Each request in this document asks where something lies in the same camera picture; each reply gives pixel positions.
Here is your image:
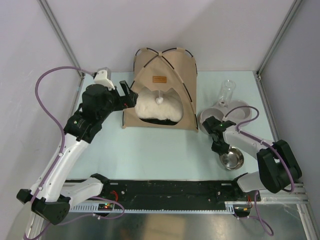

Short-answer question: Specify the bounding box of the black tent pole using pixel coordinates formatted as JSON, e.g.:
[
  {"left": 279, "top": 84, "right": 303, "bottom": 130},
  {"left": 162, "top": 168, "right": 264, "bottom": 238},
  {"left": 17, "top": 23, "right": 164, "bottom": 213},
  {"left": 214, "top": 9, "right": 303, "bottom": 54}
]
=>
[
  {"left": 133, "top": 47, "right": 198, "bottom": 76},
  {"left": 122, "top": 47, "right": 198, "bottom": 132}
]

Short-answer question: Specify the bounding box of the aluminium frame post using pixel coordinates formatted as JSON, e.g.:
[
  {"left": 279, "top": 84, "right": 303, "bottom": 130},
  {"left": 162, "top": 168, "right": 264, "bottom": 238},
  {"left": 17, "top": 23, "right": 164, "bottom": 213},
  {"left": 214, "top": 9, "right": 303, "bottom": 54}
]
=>
[
  {"left": 37, "top": 0, "right": 80, "bottom": 68},
  {"left": 256, "top": 0, "right": 305, "bottom": 81}
]

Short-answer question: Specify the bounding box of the clear plastic water bottle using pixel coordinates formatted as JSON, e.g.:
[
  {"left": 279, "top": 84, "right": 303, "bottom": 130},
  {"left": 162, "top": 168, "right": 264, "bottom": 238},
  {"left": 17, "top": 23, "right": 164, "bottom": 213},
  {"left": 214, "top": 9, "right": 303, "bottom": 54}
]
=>
[{"left": 218, "top": 79, "right": 236, "bottom": 107}]

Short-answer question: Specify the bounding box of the white fluffy cushion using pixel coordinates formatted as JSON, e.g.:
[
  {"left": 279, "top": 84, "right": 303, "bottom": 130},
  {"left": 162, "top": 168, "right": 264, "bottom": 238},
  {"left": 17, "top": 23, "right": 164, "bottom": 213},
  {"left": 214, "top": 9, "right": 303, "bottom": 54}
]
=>
[{"left": 135, "top": 87, "right": 184, "bottom": 122}]

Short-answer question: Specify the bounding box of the white pompom toy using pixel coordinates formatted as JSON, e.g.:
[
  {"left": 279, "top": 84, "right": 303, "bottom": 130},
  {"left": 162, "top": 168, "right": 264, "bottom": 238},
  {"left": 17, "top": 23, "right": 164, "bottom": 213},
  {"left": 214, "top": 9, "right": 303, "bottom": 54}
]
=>
[{"left": 155, "top": 97, "right": 164, "bottom": 105}]

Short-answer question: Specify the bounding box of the grey double pet feeder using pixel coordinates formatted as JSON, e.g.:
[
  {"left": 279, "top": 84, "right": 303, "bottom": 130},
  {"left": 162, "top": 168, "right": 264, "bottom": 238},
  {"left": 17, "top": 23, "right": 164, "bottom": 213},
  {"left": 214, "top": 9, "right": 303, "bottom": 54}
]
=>
[{"left": 197, "top": 100, "right": 252, "bottom": 135}]

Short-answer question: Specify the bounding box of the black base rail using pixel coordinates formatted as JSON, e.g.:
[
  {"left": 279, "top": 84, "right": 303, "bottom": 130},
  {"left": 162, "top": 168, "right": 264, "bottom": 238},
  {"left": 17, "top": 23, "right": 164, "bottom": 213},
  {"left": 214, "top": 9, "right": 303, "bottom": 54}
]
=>
[{"left": 64, "top": 178, "right": 261, "bottom": 211}]

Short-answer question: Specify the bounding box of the left aluminium frame post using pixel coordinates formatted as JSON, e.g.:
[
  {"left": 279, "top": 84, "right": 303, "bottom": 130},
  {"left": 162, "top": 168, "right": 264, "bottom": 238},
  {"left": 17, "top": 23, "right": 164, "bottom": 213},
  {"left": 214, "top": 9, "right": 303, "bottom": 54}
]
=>
[{"left": 37, "top": 0, "right": 80, "bottom": 68}]

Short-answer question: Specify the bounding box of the right aluminium frame post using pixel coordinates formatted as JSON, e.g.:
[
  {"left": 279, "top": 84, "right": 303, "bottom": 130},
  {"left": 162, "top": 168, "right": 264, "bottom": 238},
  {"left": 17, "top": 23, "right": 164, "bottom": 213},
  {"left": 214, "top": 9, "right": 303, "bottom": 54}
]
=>
[{"left": 256, "top": 0, "right": 305, "bottom": 81}]

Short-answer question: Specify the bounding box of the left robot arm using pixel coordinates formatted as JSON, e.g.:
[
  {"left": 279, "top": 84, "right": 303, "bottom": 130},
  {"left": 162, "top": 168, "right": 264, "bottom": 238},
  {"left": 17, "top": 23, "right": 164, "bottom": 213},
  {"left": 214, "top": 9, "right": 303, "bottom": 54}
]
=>
[{"left": 16, "top": 81, "right": 138, "bottom": 225}]

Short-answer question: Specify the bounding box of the beige pet tent fabric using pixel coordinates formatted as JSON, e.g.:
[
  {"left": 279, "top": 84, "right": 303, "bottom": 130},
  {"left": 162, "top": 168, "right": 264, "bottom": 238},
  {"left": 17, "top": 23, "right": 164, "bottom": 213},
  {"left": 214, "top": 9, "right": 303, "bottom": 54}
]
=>
[{"left": 122, "top": 60, "right": 199, "bottom": 132}]

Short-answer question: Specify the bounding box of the stainless steel pet bowl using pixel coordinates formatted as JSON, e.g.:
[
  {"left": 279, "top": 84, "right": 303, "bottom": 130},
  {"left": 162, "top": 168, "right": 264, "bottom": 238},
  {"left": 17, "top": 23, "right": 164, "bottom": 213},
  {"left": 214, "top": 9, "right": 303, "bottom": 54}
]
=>
[{"left": 219, "top": 146, "right": 245, "bottom": 170}]

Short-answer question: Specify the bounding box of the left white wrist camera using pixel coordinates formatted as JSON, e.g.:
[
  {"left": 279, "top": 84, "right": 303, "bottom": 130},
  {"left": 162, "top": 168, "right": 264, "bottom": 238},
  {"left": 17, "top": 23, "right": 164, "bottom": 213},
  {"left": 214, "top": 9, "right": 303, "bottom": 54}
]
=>
[{"left": 93, "top": 67, "right": 116, "bottom": 91}]

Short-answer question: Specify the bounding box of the white slotted cable duct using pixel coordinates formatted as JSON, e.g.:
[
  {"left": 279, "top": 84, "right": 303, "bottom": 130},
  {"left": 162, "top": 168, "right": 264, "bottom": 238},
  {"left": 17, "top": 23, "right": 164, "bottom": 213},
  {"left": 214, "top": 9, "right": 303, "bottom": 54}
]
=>
[{"left": 69, "top": 202, "right": 251, "bottom": 214}]

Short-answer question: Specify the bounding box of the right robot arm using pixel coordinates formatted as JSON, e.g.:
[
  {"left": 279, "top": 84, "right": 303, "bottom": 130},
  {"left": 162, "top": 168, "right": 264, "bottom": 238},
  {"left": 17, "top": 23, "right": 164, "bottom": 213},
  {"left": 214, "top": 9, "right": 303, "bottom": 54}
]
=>
[{"left": 202, "top": 116, "right": 302, "bottom": 201}]

